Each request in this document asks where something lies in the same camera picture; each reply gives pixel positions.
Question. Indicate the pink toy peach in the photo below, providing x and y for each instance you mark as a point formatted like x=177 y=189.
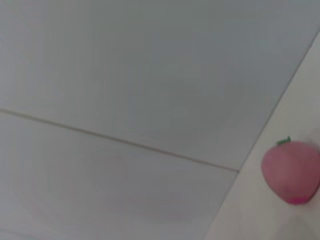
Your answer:
x=292 y=172

